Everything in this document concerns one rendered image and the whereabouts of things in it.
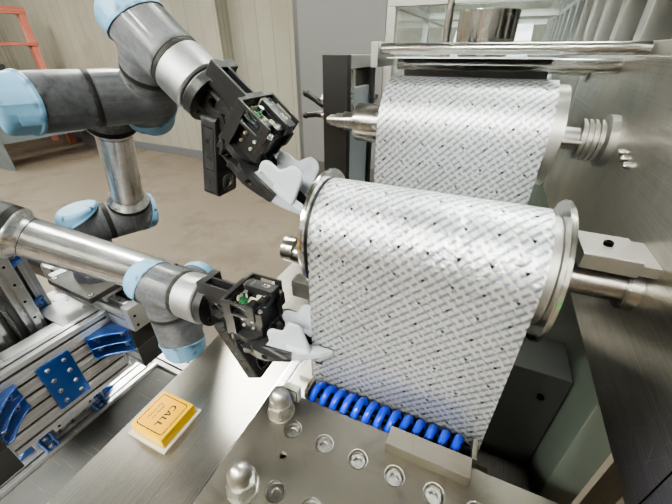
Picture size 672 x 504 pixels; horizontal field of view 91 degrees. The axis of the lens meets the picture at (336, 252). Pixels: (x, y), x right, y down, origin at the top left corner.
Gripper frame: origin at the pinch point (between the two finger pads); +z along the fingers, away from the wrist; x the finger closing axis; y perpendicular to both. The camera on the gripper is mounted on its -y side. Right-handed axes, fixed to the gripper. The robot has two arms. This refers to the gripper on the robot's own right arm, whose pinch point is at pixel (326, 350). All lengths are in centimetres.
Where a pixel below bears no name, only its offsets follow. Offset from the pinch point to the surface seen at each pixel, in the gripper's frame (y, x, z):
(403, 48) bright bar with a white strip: 35.7, 29.8, -0.4
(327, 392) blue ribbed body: -4.9, -2.6, 1.4
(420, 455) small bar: -4.4, -6.1, 14.8
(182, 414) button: -16.7, -8.7, -22.9
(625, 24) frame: 39, 54, 32
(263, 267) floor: -109, 145, -125
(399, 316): 10.0, -0.3, 9.4
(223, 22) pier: 65, 350, -299
